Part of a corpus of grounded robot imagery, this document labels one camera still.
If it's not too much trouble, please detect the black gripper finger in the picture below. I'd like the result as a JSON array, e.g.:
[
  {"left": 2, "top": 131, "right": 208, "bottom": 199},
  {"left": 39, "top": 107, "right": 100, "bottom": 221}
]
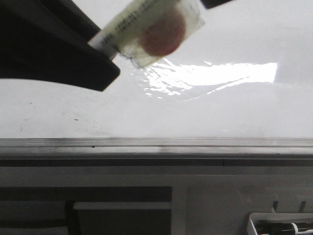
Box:
[
  {"left": 200, "top": 0, "right": 232, "bottom": 9},
  {"left": 0, "top": 0, "right": 120, "bottom": 91}
]

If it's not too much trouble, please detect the white marker with taped magnet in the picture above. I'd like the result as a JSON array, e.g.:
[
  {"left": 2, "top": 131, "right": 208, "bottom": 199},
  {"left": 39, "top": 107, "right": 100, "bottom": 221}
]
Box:
[{"left": 88, "top": 0, "right": 204, "bottom": 68}]

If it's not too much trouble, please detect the white whiteboard surface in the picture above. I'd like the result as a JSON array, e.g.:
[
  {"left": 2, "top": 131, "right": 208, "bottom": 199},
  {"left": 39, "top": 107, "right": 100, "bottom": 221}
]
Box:
[{"left": 0, "top": 0, "right": 313, "bottom": 138}]

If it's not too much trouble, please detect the white marker tray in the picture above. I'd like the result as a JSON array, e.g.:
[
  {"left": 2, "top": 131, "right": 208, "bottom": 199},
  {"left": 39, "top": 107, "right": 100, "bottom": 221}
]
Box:
[{"left": 247, "top": 212, "right": 313, "bottom": 235}]

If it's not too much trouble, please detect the grey metal whiteboard frame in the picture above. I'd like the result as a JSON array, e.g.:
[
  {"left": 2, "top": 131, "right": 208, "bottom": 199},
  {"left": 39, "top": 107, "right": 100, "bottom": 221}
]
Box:
[{"left": 0, "top": 138, "right": 313, "bottom": 166}]

